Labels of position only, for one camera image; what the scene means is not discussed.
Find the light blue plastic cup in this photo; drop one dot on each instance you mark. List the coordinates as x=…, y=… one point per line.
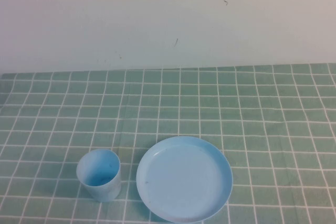
x=109, y=190

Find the light blue round plate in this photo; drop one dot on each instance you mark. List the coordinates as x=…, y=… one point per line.
x=186, y=182

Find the green white checked tablecloth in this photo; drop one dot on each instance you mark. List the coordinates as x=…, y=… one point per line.
x=236, y=108

